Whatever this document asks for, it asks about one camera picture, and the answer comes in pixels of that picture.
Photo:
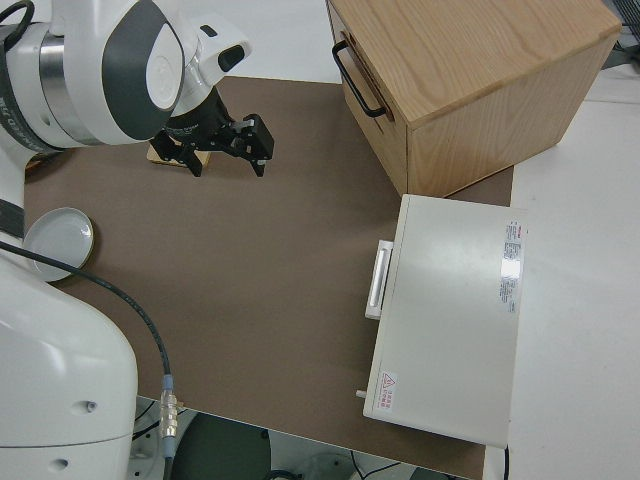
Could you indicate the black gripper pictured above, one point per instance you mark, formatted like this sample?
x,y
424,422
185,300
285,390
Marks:
x,y
202,122

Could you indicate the gray round plate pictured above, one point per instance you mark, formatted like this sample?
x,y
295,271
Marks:
x,y
60,235

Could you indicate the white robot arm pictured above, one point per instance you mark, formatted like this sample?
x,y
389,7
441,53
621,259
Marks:
x,y
75,350

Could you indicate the wooden mug stand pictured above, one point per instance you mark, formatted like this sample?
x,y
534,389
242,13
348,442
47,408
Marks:
x,y
204,160

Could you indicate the brown table mat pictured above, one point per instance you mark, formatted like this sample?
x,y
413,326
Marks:
x,y
250,250

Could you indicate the wooden drawer box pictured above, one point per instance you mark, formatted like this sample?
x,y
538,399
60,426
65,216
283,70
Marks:
x,y
475,60

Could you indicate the white toaster oven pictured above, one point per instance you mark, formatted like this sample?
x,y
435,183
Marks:
x,y
450,325

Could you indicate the dark round base plate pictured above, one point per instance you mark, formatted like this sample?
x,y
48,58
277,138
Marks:
x,y
225,450

